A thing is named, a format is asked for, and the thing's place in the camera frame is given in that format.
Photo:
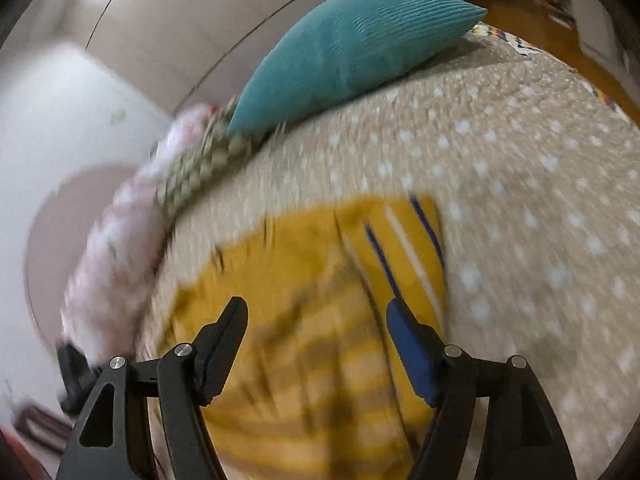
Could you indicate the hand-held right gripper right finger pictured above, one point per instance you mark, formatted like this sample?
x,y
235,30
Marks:
x,y
412,350

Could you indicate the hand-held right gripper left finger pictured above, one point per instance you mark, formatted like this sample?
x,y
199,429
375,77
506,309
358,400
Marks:
x,y
220,355

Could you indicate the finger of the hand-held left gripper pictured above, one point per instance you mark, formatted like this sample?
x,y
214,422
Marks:
x,y
75,375

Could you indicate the yellow striped small garment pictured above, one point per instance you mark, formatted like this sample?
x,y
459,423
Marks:
x,y
310,350

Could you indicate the pink floral blanket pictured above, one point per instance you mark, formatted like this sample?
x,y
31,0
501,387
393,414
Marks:
x,y
125,240

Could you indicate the beige polka dot bedspread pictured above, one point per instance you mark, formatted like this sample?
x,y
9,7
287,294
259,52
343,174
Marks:
x,y
500,200

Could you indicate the green checkered cloth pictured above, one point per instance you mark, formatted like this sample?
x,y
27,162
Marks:
x,y
205,160

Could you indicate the teal ribbed pillow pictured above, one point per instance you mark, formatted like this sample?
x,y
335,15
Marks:
x,y
350,55

